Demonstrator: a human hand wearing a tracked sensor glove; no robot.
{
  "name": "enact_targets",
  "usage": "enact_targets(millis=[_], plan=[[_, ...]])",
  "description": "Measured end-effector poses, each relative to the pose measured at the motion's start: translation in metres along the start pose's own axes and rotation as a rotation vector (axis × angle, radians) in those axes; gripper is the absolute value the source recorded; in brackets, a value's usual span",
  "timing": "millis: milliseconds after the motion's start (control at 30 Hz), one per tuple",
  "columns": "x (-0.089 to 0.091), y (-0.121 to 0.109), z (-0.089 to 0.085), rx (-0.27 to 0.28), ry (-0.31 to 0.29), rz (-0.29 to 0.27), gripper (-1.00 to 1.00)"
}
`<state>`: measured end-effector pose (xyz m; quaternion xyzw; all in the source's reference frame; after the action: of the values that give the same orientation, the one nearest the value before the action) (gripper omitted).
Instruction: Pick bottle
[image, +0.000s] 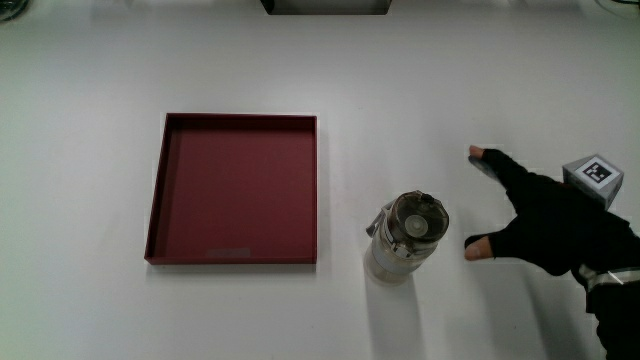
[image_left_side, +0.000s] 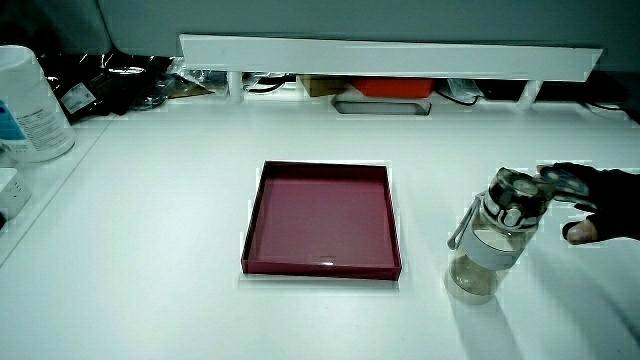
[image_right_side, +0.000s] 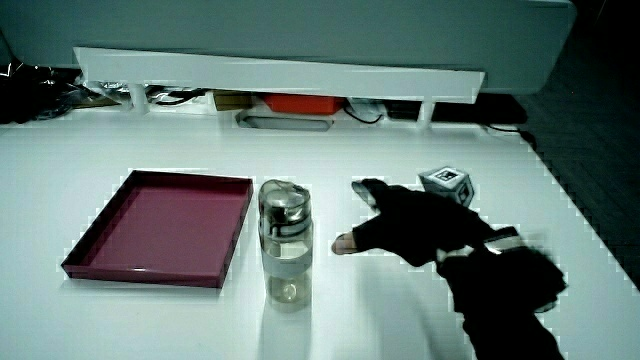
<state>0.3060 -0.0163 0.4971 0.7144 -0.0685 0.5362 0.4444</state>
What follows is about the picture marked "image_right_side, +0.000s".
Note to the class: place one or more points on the white desk shelf riser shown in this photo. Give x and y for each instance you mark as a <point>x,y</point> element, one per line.
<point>280,75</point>

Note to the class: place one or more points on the clear bottle with white band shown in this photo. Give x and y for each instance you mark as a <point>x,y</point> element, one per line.
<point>286,245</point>

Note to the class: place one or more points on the orange box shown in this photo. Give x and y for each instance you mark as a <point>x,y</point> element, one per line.
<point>302,103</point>

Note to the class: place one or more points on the maroon rectangular tray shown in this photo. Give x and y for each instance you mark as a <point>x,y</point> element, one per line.
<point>165,230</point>

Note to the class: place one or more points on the grey oblong tray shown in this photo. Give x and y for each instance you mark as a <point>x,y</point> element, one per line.
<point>284,123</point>

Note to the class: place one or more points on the person's right hand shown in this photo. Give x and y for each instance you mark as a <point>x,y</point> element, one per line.
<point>417,225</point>

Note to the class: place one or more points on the large white furniture unit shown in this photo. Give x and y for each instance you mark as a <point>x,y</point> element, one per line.
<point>300,25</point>

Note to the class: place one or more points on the brown cardboard box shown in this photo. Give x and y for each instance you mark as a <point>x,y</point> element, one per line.
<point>232,100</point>

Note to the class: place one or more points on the person's right forearm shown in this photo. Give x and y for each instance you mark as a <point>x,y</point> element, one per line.
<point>500,295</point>

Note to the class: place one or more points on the crumpled clear plastic wrap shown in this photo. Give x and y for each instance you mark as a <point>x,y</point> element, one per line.
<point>107,92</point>

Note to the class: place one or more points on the black plastic bags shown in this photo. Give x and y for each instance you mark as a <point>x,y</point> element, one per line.
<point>30,92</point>

